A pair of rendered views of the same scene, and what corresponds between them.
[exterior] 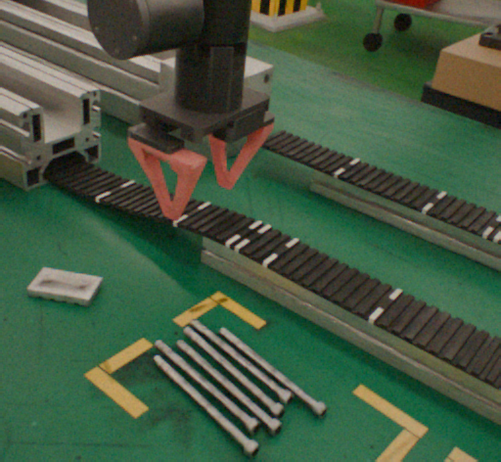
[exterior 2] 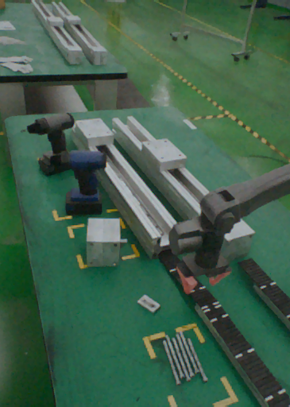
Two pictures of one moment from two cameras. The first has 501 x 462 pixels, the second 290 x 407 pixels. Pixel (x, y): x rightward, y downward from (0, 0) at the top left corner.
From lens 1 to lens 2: 0.45 m
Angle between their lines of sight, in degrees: 25
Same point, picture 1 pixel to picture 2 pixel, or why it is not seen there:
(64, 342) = (141, 323)
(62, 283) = (147, 303)
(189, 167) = (190, 284)
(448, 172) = not seen: outside the picture
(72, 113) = not seen: hidden behind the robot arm
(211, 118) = (202, 270)
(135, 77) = not seen: hidden behind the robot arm
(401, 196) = (282, 307)
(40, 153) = (158, 249)
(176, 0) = (192, 242)
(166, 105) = (190, 260)
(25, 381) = (127, 333)
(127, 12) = (176, 244)
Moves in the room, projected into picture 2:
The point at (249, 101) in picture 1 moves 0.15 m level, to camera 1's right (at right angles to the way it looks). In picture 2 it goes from (220, 265) to (281, 293)
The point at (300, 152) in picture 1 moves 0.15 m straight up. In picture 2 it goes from (253, 272) to (267, 230)
